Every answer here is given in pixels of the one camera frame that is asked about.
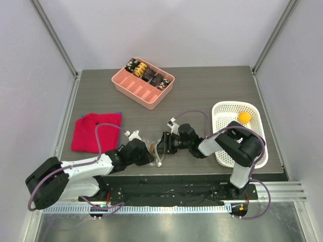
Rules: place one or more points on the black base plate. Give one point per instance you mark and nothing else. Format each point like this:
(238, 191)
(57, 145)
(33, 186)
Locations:
(170, 190)

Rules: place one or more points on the dark brown sock roll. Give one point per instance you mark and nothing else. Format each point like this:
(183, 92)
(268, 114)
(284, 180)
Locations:
(148, 74)

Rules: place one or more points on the yellow black sock roll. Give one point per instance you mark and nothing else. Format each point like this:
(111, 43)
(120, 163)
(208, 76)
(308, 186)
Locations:
(140, 70)

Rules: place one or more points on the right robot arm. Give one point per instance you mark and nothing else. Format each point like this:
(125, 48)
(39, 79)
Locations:
(241, 144)

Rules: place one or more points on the black spotted sock roll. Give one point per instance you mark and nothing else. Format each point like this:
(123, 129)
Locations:
(163, 84)

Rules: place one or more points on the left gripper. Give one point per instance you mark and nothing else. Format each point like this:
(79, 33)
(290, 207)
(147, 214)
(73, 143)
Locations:
(147, 158)

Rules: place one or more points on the yellow fake fruit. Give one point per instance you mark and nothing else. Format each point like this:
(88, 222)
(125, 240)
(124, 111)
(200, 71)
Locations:
(244, 117)

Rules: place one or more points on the white slotted cable duct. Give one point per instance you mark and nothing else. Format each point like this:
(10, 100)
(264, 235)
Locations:
(85, 208)

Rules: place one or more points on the black floral sock roll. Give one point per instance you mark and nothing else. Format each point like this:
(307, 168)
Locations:
(131, 65)

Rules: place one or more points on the red folded cloth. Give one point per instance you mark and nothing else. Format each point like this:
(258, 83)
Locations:
(107, 128)

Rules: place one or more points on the pink divided tray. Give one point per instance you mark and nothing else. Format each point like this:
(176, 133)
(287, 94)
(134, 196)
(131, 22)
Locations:
(139, 90)

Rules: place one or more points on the aluminium frame post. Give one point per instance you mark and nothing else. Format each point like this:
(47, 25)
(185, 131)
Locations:
(53, 35)
(282, 21)

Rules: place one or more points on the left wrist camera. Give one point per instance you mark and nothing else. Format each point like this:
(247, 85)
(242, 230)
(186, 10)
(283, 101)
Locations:
(133, 135)

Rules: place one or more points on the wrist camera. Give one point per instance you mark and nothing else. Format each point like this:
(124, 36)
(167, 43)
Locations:
(133, 135)
(173, 126)

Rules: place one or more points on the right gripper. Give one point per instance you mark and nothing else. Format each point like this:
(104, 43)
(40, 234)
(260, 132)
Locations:
(166, 143)

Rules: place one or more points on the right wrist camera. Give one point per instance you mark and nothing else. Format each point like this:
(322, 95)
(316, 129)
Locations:
(173, 126)

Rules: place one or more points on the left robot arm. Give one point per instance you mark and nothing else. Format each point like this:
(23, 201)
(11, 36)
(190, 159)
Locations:
(49, 181)

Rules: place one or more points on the white perforated basket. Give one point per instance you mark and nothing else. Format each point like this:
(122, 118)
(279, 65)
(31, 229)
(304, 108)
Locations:
(225, 112)

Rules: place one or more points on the right aluminium frame post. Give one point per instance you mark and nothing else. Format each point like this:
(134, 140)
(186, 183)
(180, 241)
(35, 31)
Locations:
(282, 21)

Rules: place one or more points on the brown orange fake fruit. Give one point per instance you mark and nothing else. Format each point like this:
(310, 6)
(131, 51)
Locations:
(153, 149)

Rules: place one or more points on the left aluminium frame post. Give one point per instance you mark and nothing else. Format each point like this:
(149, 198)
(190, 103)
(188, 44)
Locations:
(53, 35)

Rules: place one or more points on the clear zip top bag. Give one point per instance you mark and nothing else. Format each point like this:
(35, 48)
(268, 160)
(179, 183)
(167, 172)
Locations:
(157, 158)

